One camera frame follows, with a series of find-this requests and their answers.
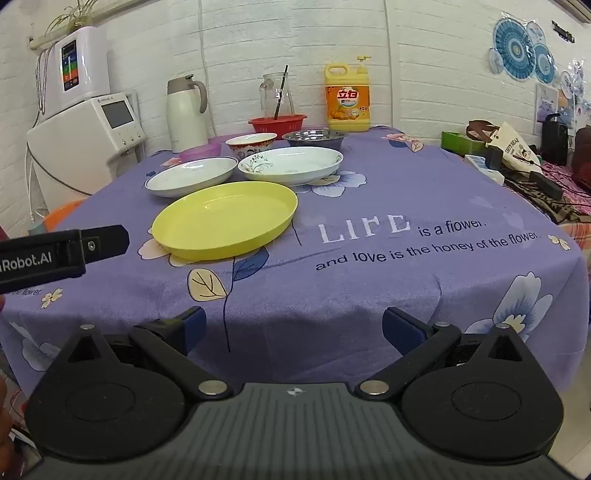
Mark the patterned cloth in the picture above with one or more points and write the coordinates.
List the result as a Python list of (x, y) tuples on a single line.
[(568, 207)]

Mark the blue and white box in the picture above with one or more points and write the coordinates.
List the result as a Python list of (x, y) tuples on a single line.
[(480, 168)]

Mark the clear glass pitcher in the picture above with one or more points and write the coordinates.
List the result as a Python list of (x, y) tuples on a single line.
[(268, 97)]

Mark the pink plastic bowl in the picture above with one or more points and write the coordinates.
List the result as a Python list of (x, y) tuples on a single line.
[(198, 152)]

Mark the orange stool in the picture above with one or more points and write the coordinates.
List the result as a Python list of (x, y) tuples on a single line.
[(62, 214)]

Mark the green cardboard box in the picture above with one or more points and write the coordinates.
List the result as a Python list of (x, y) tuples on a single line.
[(457, 143)]

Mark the small black adapter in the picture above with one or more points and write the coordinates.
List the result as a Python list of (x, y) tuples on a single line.
[(494, 158)]

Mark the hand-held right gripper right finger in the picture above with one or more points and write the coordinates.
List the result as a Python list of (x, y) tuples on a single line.
[(401, 328)]

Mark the white water purifier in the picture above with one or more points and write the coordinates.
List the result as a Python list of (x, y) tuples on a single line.
[(87, 60)]

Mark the medium blue paper fan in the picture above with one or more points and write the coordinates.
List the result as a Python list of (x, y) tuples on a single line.
[(545, 64)]

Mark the stainless steel bowl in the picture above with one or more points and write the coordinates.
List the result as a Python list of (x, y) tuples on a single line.
[(314, 139)]

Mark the green potted plant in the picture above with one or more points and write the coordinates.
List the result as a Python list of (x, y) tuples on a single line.
[(76, 14)]

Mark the white oval floral plate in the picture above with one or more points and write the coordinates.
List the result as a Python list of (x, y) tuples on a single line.
[(291, 166)]

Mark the white thermos jug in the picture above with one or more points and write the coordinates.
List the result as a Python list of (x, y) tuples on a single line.
[(184, 120)]

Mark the yellow plastic plate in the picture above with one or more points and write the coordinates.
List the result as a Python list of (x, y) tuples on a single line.
[(221, 221)]

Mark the wall picture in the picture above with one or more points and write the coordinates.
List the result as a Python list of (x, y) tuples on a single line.
[(549, 104)]

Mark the red plastic basket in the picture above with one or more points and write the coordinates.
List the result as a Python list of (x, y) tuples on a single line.
[(277, 128)]

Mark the white printed tote bag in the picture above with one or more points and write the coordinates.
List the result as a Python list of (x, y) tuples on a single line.
[(512, 147)]

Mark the purple floral tablecloth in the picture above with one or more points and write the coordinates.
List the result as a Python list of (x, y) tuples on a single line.
[(369, 286)]

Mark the white plate with blue rim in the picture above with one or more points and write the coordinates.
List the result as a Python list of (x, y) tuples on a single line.
[(189, 177)]

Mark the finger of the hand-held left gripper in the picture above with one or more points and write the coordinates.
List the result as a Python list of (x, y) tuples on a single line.
[(106, 242)]

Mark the large blue paper fan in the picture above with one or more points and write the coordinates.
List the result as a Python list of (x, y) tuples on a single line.
[(513, 50)]

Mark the long black adapter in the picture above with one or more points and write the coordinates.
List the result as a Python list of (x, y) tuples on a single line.
[(545, 184)]

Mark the white patterned ceramic bowl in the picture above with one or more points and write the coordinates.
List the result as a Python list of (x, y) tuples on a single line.
[(251, 146)]

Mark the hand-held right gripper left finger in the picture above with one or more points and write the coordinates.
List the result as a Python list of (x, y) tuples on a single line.
[(194, 323)]

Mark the yellow detergent bottle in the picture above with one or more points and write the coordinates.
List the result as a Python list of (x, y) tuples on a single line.
[(346, 101)]

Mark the brown handbag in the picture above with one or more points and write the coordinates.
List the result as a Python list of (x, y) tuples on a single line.
[(480, 127)]

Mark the white appliance with screen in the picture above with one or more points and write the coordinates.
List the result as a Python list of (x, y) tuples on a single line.
[(78, 143)]

